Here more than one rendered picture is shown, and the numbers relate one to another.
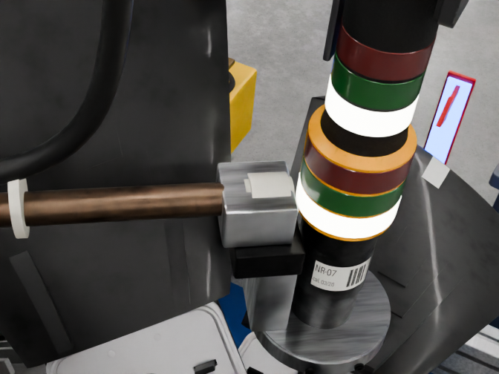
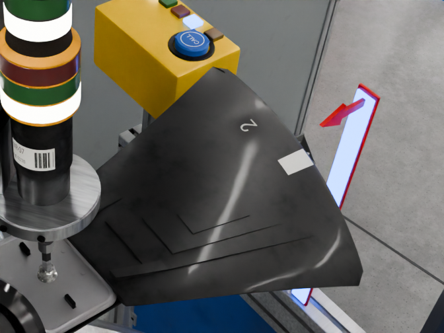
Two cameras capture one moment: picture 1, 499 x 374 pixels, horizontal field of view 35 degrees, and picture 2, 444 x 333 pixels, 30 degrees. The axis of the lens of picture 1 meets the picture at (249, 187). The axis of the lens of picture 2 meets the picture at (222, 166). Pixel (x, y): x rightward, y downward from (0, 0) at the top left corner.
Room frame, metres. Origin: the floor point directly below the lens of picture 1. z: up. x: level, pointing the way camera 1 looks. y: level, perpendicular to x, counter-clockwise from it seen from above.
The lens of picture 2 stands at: (-0.05, -0.25, 1.67)
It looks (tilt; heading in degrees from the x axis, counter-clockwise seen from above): 45 degrees down; 19
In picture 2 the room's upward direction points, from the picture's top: 11 degrees clockwise
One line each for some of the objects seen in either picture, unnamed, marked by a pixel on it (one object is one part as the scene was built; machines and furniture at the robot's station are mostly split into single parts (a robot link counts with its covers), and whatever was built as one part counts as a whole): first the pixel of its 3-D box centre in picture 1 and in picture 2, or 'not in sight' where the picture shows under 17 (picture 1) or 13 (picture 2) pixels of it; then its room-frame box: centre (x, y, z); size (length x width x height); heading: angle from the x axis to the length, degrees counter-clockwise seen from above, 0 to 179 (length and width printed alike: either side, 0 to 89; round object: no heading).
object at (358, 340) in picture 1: (312, 256); (26, 140); (0.23, -0.03, 1.32); 0.09 x 0.07 x 0.10; 103
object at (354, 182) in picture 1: (359, 145); (39, 51); (0.24, -0.04, 1.38); 0.04 x 0.04 x 0.01
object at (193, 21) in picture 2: not in sight; (193, 21); (0.70, 0.07, 1.08); 0.02 x 0.02 x 0.01; 68
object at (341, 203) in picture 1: (353, 168); (39, 71); (0.24, -0.04, 1.37); 0.04 x 0.04 x 0.01
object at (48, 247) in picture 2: not in sight; (46, 250); (0.24, -0.04, 1.21); 0.01 x 0.01 x 0.05
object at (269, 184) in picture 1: (267, 196); not in sight; (0.23, -0.01, 1.36); 0.02 x 0.02 x 0.02; 13
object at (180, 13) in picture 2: not in sight; (180, 11); (0.71, 0.10, 1.08); 0.02 x 0.02 x 0.01; 68
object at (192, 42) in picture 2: not in sight; (191, 43); (0.66, 0.06, 1.08); 0.04 x 0.04 x 0.02
